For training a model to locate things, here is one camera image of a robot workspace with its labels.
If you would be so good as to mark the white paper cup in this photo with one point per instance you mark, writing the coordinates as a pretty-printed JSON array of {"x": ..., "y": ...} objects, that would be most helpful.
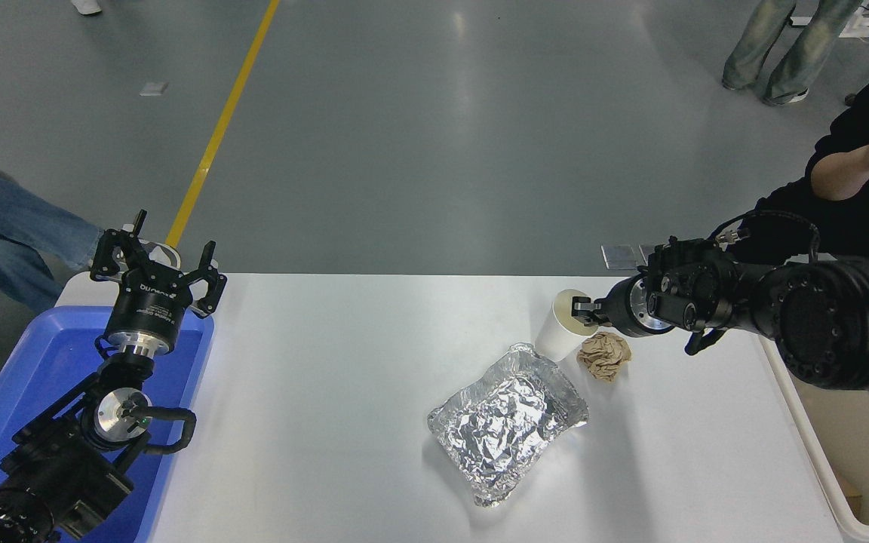
[{"x": 555, "y": 335}]

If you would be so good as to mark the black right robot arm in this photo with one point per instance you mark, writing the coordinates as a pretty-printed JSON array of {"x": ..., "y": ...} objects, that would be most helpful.
[{"x": 834, "y": 324}]

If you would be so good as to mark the crumpled foil tray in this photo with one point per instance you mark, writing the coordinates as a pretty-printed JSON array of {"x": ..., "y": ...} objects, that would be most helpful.
[{"x": 506, "y": 422}]

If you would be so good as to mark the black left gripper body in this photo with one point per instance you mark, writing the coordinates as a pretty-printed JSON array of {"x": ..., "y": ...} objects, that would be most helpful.
[{"x": 149, "y": 313}]

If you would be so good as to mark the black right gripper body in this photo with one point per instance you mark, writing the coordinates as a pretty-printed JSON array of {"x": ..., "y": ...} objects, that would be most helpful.
[{"x": 615, "y": 309}]

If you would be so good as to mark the large pale bin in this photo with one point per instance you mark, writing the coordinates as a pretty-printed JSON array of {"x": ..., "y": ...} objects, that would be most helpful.
[{"x": 857, "y": 452}]

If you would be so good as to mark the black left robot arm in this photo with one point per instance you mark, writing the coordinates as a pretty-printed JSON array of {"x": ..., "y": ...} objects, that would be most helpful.
[{"x": 65, "y": 467}]

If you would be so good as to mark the person's right forearm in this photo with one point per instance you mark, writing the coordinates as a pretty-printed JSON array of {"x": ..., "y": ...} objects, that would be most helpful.
[{"x": 842, "y": 173}]

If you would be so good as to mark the blue plastic tray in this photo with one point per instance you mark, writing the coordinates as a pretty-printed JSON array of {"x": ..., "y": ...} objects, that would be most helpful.
[{"x": 35, "y": 362}]

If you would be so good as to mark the metal floor plate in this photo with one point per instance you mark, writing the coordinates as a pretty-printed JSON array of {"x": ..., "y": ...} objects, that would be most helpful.
[
  {"x": 620, "y": 256},
  {"x": 644, "y": 253}
]

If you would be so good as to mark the crumpled tan paper ball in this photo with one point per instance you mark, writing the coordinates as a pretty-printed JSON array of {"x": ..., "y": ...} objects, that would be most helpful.
[{"x": 605, "y": 356}]

